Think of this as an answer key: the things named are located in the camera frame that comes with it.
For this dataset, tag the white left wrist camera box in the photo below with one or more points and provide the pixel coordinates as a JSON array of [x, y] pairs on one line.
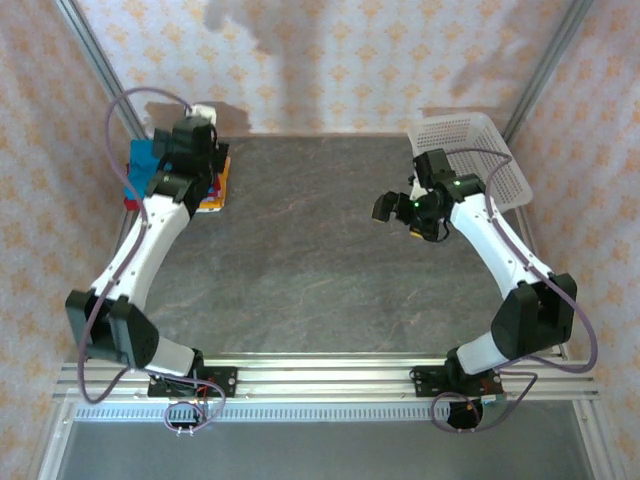
[[204, 112]]

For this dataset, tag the grey metal lower panel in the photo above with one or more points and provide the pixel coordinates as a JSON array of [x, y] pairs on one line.
[[320, 450]]

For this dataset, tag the aluminium frame post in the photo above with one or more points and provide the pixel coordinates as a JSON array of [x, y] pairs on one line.
[[95, 55], [550, 65]]

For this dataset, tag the blue t-shirt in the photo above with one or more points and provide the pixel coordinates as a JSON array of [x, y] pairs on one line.
[[142, 165]]

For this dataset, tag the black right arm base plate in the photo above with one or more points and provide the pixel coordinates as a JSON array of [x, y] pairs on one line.
[[422, 382]]

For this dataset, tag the white perforated plastic basket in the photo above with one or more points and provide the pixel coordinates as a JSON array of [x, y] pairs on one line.
[[505, 165]]

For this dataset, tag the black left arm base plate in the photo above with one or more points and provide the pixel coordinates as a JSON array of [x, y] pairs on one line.
[[227, 382]]

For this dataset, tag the aluminium mounting rail beam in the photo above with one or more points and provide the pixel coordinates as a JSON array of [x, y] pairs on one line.
[[320, 372]]

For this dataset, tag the small green circuit board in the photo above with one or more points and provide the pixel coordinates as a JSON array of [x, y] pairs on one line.
[[495, 399]]

